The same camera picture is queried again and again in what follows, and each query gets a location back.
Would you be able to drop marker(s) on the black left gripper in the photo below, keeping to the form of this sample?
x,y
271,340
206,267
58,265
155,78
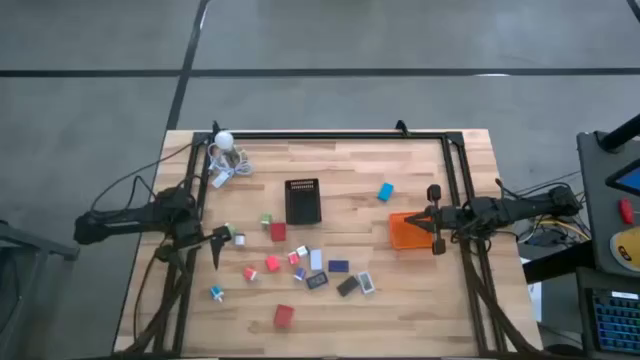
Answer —
x,y
187,231

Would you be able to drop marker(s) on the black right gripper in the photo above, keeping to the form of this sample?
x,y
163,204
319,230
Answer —
x,y
447,217

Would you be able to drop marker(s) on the white charger cube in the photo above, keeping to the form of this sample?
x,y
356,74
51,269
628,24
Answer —
x,y
302,250
240,240

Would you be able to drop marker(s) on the green and white charger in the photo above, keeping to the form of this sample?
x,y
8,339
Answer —
x,y
231,229

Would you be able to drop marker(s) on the orange plastic basket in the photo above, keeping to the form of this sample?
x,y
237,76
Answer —
x,y
400,239

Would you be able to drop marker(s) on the red and white charger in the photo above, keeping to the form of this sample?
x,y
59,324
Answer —
x,y
293,258
250,273

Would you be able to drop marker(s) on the blue and white charger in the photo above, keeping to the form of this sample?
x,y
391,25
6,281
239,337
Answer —
x,y
216,293

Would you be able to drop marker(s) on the teal small box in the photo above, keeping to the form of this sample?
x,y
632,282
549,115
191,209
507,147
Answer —
x,y
385,191

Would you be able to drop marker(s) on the pink red USB charger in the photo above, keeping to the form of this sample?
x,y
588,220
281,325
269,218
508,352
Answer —
x,y
272,263

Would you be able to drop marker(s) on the green charger cube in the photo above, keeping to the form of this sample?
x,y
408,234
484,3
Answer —
x,y
266,220

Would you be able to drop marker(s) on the small red box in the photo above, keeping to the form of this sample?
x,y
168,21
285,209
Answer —
x,y
278,232

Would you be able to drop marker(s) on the white framed display meter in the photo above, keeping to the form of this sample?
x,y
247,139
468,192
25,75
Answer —
x,y
366,282

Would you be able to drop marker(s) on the purple and white charger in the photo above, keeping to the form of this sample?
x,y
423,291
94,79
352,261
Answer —
x,y
299,273

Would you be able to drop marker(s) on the large red box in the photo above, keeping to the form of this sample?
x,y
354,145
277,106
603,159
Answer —
x,y
283,316

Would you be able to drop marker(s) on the black plastic basket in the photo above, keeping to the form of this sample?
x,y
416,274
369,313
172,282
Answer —
x,y
302,210

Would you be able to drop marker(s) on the blue box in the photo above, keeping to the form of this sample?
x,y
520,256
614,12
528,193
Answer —
x,y
338,266

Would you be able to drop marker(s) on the white box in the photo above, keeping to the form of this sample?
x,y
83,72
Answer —
x,y
316,259

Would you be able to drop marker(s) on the black box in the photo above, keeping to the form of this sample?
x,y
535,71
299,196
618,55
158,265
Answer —
x,y
348,286

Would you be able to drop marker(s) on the blue framed display meter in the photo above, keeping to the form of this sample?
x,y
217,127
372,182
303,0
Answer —
x,y
316,280

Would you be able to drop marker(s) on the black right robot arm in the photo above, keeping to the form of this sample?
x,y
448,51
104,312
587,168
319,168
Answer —
x,y
525,206

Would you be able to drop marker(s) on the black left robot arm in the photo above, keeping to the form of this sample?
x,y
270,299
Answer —
x,y
125,217

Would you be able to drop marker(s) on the white light bulb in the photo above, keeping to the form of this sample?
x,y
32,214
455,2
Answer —
x,y
224,140

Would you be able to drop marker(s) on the white paper sheet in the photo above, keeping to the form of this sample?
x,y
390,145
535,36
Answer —
x,y
536,300

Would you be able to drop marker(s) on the black cart beam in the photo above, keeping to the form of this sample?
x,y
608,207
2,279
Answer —
x,y
555,264

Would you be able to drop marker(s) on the grey control console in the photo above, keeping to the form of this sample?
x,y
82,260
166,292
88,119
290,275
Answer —
x,y
595,200

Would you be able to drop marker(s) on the grey side table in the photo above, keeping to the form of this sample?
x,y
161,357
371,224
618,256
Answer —
x,y
30,245

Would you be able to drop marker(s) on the red push button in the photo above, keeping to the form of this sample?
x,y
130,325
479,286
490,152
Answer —
x,y
626,211

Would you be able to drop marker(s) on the yellow round pad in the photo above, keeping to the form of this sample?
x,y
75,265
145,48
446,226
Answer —
x,y
625,249

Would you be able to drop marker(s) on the blue tablet screen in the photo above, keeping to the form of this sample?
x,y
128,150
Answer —
x,y
631,180

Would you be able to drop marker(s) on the black console pole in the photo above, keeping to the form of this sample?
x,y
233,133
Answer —
x,y
620,132

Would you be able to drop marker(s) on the backlit keyboard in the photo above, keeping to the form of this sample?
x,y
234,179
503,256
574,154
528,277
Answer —
x,y
616,320

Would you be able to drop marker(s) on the black frame clamp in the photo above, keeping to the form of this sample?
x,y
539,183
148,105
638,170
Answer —
x,y
401,128
216,127

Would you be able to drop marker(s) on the black aluminium rig frame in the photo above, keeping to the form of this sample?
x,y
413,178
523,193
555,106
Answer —
x,y
325,135

